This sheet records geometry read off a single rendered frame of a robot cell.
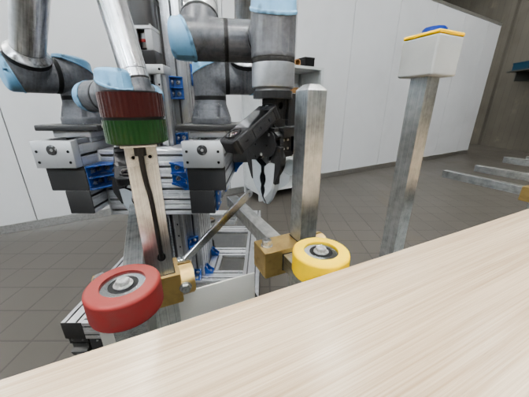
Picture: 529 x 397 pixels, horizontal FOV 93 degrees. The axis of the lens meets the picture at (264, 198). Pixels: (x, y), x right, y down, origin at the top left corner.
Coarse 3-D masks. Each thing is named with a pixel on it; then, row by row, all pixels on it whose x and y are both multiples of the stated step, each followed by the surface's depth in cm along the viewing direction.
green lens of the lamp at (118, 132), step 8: (152, 120) 25; (160, 120) 25; (104, 128) 24; (112, 128) 24; (120, 128) 24; (128, 128) 24; (136, 128) 24; (144, 128) 24; (152, 128) 25; (160, 128) 26; (112, 136) 24; (120, 136) 24; (128, 136) 24; (136, 136) 24; (144, 136) 24; (152, 136) 25; (160, 136) 26; (120, 144) 24; (128, 144) 24
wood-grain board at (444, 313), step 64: (384, 256) 35; (448, 256) 35; (512, 256) 35; (192, 320) 25; (256, 320) 25; (320, 320) 25; (384, 320) 25; (448, 320) 25; (512, 320) 25; (0, 384) 19; (64, 384) 19; (128, 384) 19; (192, 384) 19; (256, 384) 19; (320, 384) 19; (384, 384) 19; (448, 384) 19; (512, 384) 19
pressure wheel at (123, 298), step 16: (112, 272) 31; (128, 272) 31; (144, 272) 31; (96, 288) 28; (112, 288) 29; (128, 288) 29; (144, 288) 28; (160, 288) 30; (96, 304) 26; (112, 304) 26; (128, 304) 26; (144, 304) 27; (160, 304) 30; (96, 320) 26; (112, 320) 26; (128, 320) 26; (144, 320) 28
